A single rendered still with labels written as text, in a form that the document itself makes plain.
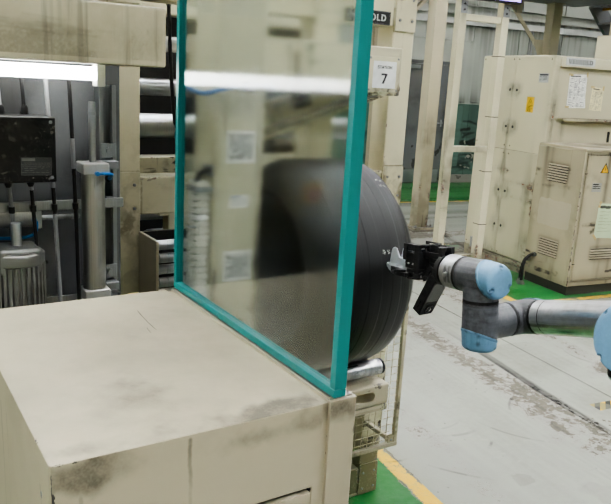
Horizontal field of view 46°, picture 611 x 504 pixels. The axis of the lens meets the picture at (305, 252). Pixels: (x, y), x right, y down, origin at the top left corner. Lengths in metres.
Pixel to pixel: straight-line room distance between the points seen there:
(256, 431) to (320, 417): 0.09
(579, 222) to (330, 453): 5.50
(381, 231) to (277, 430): 0.93
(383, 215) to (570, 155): 4.69
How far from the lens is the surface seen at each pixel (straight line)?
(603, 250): 6.64
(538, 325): 1.58
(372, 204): 1.79
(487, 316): 1.53
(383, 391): 2.04
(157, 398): 0.95
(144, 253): 2.19
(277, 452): 0.94
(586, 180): 6.34
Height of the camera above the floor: 1.67
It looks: 14 degrees down
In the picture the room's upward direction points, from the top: 3 degrees clockwise
